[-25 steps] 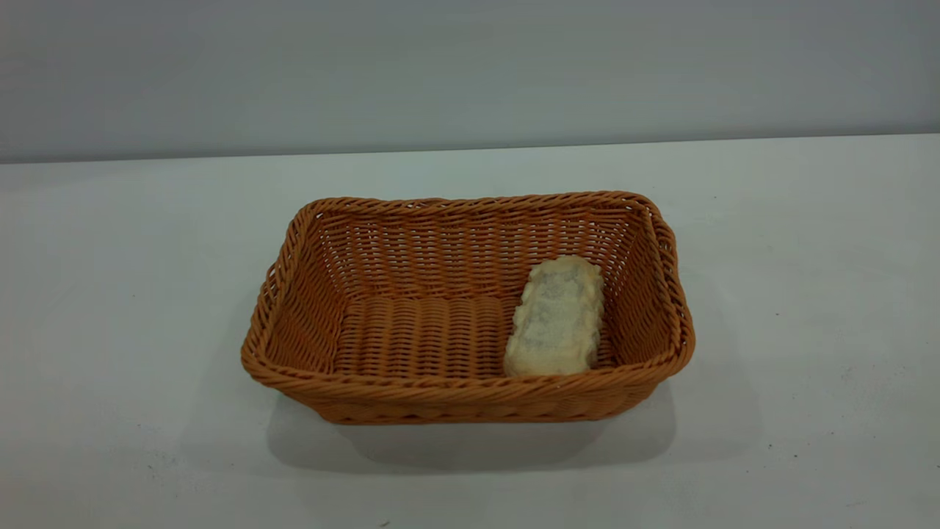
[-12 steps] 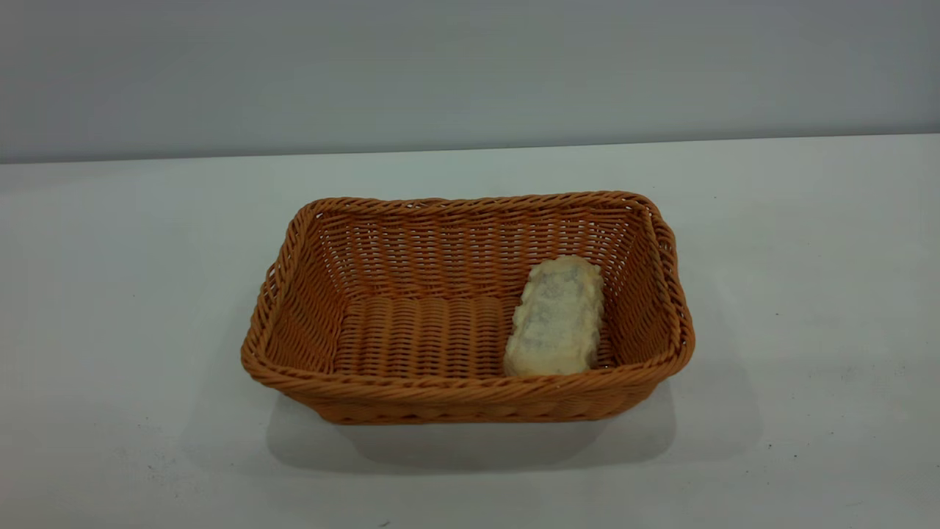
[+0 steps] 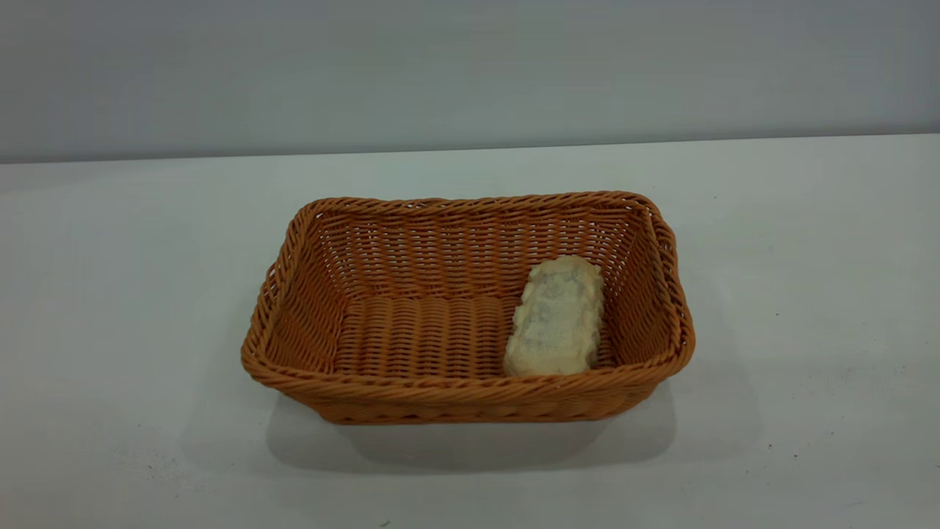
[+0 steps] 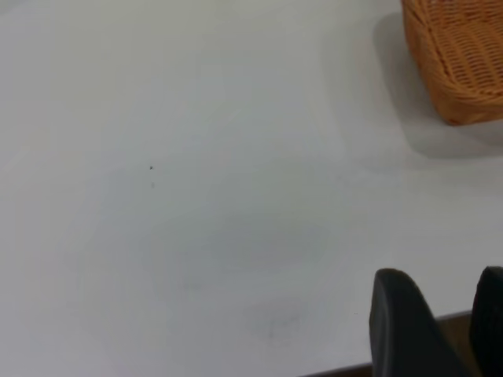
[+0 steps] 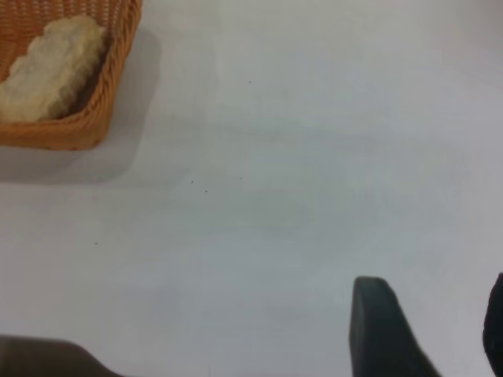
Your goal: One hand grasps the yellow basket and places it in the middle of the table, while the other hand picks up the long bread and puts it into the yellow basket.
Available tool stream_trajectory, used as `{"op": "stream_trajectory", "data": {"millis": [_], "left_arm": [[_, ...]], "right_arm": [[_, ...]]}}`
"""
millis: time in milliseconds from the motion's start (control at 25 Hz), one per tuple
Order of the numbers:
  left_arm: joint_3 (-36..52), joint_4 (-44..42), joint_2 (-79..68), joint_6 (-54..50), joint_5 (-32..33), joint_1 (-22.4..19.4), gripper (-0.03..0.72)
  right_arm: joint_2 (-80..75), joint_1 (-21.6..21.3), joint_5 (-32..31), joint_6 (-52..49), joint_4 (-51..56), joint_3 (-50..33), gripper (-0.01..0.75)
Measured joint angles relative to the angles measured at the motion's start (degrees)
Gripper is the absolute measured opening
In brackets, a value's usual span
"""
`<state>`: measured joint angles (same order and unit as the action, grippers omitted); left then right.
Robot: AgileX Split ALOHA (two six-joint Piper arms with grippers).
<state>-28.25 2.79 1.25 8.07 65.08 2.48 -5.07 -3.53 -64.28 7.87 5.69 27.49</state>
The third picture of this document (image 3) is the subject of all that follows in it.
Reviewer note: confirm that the orange woven wicker basket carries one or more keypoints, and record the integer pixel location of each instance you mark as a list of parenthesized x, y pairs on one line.
[(411, 330)]

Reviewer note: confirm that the long ridged bread loaf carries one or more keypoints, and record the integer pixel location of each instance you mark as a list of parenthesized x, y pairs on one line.
[(554, 323)]

